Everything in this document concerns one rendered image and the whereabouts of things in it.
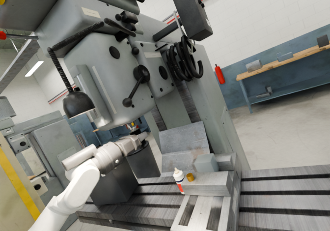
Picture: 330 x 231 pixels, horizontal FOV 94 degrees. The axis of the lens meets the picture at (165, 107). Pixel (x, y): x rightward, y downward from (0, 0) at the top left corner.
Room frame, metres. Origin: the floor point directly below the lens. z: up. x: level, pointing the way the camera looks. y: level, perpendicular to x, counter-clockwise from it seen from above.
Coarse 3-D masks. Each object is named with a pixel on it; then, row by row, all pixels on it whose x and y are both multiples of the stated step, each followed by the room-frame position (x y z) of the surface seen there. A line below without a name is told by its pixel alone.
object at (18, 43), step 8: (8, 32) 7.36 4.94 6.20; (16, 32) 7.56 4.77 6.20; (24, 32) 7.73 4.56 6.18; (0, 40) 7.58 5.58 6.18; (8, 40) 7.79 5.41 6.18; (16, 40) 8.04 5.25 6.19; (24, 40) 8.29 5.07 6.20; (0, 48) 8.12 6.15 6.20; (8, 48) 8.36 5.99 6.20; (16, 48) 8.62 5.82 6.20
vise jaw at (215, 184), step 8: (200, 176) 0.47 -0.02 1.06; (208, 176) 0.45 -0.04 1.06; (216, 176) 0.44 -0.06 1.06; (224, 176) 0.42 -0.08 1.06; (184, 184) 0.47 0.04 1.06; (192, 184) 0.45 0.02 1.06; (200, 184) 0.44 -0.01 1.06; (208, 184) 0.42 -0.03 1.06; (216, 184) 0.41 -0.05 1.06; (224, 184) 0.40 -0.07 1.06; (184, 192) 0.47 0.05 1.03; (192, 192) 0.45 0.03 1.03; (200, 192) 0.44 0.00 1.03; (208, 192) 0.43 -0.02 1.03; (216, 192) 0.41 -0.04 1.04; (224, 192) 0.40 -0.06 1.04
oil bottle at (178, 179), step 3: (177, 171) 0.58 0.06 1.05; (180, 171) 0.59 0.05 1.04; (174, 174) 0.59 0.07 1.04; (177, 174) 0.58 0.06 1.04; (180, 174) 0.57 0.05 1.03; (183, 174) 0.58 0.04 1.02; (174, 177) 0.58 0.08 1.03; (177, 177) 0.57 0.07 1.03; (180, 177) 0.57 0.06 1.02; (183, 177) 0.58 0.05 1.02; (177, 180) 0.57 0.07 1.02; (180, 180) 0.57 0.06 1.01; (177, 183) 0.58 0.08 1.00; (180, 183) 0.57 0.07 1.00; (180, 186) 0.57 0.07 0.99; (180, 189) 0.58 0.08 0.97; (183, 192) 0.57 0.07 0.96
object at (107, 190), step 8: (120, 168) 0.73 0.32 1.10; (128, 168) 0.77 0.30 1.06; (104, 176) 0.70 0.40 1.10; (112, 176) 0.68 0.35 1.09; (120, 176) 0.71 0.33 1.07; (128, 176) 0.75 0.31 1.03; (104, 184) 0.71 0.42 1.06; (112, 184) 0.69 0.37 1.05; (120, 184) 0.69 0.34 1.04; (128, 184) 0.73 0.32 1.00; (136, 184) 0.77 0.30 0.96; (96, 192) 0.74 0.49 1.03; (104, 192) 0.72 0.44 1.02; (112, 192) 0.70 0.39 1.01; (120, 192) 0.68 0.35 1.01; (128, 192) 0.71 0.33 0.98; (96, 200) 0.75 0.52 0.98; (104, 200) 0.73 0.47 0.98; (112, 200) 0.71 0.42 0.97; (120, 200) 0.69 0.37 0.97
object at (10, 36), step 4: (0, 32) 0.48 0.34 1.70; (0, 36) 0.48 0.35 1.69; (4, 36) 0.49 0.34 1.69; (8, 36) 0.50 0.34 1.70; (12, 36) 0.51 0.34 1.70; (16, 36) 0.51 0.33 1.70; (20, 36) 0.52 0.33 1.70; (24, 36) 0.53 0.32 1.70; (28, 36) 0.54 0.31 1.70; (32, 36) 0.55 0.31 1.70; (36, 36) 0.56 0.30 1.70
